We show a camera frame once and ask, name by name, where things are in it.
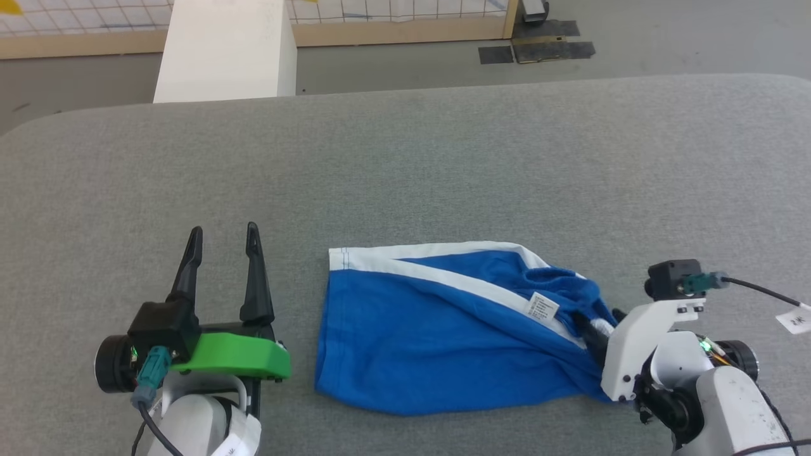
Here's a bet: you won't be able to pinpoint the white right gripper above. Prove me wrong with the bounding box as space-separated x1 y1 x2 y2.
573 298 706 402

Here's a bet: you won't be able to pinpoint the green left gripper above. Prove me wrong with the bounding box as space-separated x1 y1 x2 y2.
167 222 292 381

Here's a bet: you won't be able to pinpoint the blue and white shorts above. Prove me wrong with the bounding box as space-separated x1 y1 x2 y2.
315 241 625 417

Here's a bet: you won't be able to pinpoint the grey fabric sofa surface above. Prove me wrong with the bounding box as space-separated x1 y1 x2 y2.
0 73 811 456

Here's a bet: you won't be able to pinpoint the brown plate with black tape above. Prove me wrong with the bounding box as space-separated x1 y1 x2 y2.
511 20 597 65

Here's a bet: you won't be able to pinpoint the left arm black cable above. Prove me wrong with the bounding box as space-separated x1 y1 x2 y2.
131 345 185 456

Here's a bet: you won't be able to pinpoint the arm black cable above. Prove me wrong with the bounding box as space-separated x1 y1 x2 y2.
131 345 185 456
683 271 804 310

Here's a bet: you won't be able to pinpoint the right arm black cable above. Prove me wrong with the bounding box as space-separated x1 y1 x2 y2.
683 271 804 310

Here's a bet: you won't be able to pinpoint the white cable label tag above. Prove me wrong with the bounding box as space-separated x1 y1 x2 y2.
776 303 811 336
212 412 262 456

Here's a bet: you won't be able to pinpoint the white box pedestal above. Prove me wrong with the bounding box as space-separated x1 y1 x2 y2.
153 0 298 104

